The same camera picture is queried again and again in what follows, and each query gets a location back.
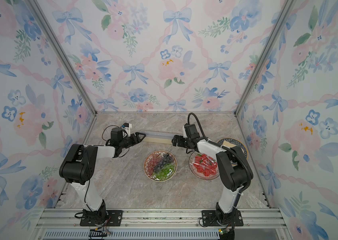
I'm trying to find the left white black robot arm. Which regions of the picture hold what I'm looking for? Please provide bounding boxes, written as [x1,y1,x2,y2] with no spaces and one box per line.
[59,123,146,227]

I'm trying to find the glass bowl with striped rim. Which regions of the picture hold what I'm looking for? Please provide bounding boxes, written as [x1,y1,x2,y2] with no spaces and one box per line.
[188,149,221,181]

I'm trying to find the slice of bread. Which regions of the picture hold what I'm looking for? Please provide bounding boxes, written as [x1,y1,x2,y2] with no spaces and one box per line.
[222,141,237,148]

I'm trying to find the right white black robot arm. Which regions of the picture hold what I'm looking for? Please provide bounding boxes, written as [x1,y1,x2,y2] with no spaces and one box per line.
[172,124,253,226]

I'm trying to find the round plate with grapes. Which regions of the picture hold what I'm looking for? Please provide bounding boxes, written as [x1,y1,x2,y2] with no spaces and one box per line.
[143,150,178,183]

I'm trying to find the aluminium mounting rail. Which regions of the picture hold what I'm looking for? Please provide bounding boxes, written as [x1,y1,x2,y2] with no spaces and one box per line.
[30,209,292,240]

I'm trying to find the dark blue yellow-rimmed plate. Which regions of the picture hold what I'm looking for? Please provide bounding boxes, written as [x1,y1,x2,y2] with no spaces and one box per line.
[216,137,249,160]

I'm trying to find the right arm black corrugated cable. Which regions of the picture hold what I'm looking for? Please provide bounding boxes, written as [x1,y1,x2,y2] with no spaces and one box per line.
[187,112,254,217]

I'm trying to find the mixed colour grapes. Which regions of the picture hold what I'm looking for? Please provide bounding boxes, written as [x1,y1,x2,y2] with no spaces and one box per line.
[146,152,176,181]

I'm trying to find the red strawberries pile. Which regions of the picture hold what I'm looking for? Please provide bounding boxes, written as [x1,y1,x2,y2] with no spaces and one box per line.
[192,154,219,177]

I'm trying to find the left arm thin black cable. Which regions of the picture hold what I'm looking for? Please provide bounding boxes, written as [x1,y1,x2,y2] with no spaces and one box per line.
[75,125,128,219]

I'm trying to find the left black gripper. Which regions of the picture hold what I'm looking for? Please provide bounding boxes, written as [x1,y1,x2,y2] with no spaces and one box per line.
[120,132,146,150]

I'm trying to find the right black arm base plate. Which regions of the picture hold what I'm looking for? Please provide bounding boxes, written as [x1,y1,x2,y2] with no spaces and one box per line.
[200,210,244,228]

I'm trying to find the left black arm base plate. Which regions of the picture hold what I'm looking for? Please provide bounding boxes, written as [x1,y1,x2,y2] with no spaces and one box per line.
[75,210,124,227]

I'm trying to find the cream plastic wrap dispenser box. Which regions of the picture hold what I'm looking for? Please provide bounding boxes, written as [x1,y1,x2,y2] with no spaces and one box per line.
[141,131,176,145]

